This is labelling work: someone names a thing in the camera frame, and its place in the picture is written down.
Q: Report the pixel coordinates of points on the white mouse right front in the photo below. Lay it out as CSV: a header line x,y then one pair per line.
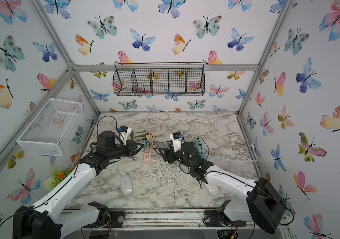
x,y
212,189

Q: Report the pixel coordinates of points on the white mesh wall basket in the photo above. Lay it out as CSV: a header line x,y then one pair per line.
x,y
51,128

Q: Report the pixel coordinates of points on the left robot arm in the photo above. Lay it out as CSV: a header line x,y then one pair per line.
x,y
43,220

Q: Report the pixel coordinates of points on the pink power strip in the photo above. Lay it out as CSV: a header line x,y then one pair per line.
x,y
148,150

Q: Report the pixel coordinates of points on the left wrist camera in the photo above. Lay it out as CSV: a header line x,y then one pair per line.
x,y
123,133

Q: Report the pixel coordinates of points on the aluminium front rail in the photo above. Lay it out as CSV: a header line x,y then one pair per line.
x,y
167,219

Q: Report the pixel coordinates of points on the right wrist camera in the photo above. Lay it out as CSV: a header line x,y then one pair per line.
x,y
176,138

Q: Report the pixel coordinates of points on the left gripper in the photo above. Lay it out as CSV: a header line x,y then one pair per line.
x,y
130,148

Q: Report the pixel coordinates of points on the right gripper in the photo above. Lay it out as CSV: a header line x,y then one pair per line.
x,y
168,152

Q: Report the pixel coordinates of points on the silver mouse middle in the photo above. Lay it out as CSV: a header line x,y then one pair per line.
x,y
164,145

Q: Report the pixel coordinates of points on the black wire wall basket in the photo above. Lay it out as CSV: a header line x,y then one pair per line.
x,y
159,79

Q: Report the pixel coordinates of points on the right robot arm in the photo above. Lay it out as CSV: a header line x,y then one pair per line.
x,y
262,203

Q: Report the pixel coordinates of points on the teal power strip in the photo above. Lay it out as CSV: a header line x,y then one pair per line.
x,y
199,146

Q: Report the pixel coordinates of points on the artificial potted plant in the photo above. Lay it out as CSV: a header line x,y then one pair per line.
x,y
57,176

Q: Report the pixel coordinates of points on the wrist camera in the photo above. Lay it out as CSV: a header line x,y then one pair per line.
x,y
176,138
123,133

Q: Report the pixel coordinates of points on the white wireless mouse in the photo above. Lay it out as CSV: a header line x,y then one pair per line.
x,y
126,184

